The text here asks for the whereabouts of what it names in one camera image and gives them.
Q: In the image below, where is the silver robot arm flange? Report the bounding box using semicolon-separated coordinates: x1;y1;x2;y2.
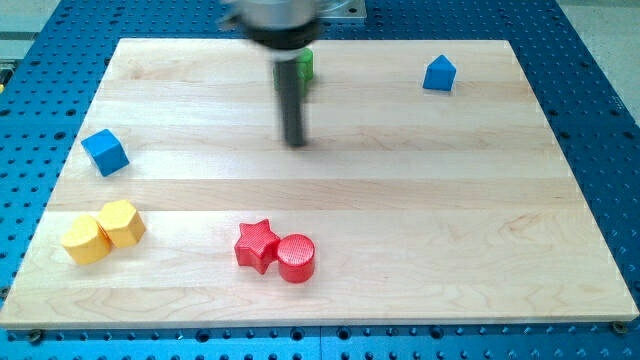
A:
220;0;320;62

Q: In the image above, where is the blue triangle house block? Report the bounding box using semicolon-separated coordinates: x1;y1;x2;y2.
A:
422;54;457;91

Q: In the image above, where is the red cylinder block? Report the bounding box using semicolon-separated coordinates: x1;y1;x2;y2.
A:
277;234;315;283

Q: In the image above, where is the red star block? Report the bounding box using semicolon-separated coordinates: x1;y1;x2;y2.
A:
234;219;280;275

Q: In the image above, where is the black pusher rod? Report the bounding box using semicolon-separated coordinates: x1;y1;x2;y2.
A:
275;59;306;148

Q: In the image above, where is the light wooden board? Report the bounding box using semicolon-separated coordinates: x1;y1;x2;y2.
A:
1;39;638;329

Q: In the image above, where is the green block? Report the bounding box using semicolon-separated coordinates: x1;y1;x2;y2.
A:
272;48;314;97

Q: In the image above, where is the yellow hexagon block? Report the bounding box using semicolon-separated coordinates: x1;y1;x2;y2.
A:
97;200;146;248

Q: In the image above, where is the blue cube block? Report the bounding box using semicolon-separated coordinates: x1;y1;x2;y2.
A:
81;129;129;177

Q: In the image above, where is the yellow heart block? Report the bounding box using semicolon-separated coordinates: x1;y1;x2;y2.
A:
61;215;112;265

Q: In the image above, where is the clear acrylic mount plate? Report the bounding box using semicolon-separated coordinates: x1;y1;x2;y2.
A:
317;0;367;21

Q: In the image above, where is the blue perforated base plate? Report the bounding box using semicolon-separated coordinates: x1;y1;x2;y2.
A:
1;1;639;359

